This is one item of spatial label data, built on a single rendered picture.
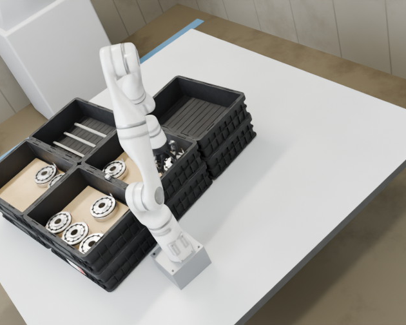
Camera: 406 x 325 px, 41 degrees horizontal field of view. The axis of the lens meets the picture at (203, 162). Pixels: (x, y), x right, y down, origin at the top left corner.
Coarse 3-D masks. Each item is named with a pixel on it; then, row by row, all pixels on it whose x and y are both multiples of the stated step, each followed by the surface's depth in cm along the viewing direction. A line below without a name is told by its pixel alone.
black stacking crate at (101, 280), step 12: (144, 228) 196; (132, 240) 193; (144, 240) 199; (60, 252) 202; (132, 252) 197; (144, 252) 200; (120, 264) 194; (132, 264) 198; (96, 276) 187; (108, 276) 191; (120, 276) 196; (108, 288) 194
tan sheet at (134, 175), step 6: (120, 156) 228; (126, 156) 227; (126, 162) 224; (132, 162) 223; (132, 168) 220; (138, 168) 219; (132, 174) 218; (138, 174) 216; (126, 180) 216; (132, 180) 215; (138, 180) 214
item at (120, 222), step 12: (84, 168) 213; (108, 180) 204; (48, 192) 209; (36, 204) 206; (24, 216) 203; (120, 228) 187; (60, 240) 188; (108, 240) 185; (72, 252) 184; (96, 252) 182
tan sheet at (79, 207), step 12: (84, 192) 219; (96, 192) 216; (72, 204) 215; (84, 204) 213; (120, 204) 207; (72, 216) 211; (84, 216) 208; (120, 216) 203; (96, 228) 202; (108, 228) 200
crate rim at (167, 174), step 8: (112, 136) 223; (176, 136) 210; (192, 144) 203; (184, 152) 202; (192, 152) 203; (184, 160) 201; (96, 168) 211; (168, 168) 198; (176, 168) 199; (104, 176) 206; (112, 176) 204; (160, 176) 196; (168, 176) 197; (128, 184) 198
